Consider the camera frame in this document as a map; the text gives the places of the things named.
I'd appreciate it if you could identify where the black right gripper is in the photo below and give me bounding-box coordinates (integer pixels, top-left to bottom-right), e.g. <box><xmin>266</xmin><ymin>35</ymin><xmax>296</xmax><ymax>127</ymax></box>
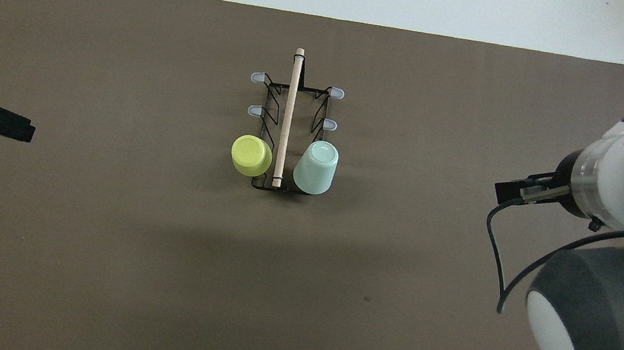
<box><xmin>491</xmin><ymin>140</ymin><xmax>591</xmax><ymax>218</ymax></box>

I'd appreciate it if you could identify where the pale green cup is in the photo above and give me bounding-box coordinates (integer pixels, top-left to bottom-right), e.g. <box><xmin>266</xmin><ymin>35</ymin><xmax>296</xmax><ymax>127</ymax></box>
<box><xmin>290</xmin><ymin>137</ymin><xmax>341</xmax><ymax>198</ymax></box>

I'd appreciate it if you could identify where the yellow cup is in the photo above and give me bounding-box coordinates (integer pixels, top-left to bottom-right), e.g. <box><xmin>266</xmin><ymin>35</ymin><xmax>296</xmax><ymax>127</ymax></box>
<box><xmin>228</xmin><ymin>133</ymin><xmax>276</xmax><ymax>180</ymax></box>

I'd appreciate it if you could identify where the brown table mat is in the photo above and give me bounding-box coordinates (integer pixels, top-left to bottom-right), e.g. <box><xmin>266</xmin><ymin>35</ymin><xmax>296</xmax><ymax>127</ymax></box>
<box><xmin>0</xmin><ymin>0</ymin><xmax>624</xmax><ymax>350</ymax></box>

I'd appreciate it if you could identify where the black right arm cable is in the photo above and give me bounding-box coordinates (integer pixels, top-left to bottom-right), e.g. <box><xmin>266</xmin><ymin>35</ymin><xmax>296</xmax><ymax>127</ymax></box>
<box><xmin>474</xmin><ymin>189</ymin><xmax>624</xmax><ymax>331</ymax></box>

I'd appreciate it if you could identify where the black wire rack wooden handle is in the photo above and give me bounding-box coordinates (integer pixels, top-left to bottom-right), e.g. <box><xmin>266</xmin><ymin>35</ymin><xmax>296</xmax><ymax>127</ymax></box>
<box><xmin>236</xmin><ymin>42</ymin><xmax>351</xmax><ymax>200</ymax></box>

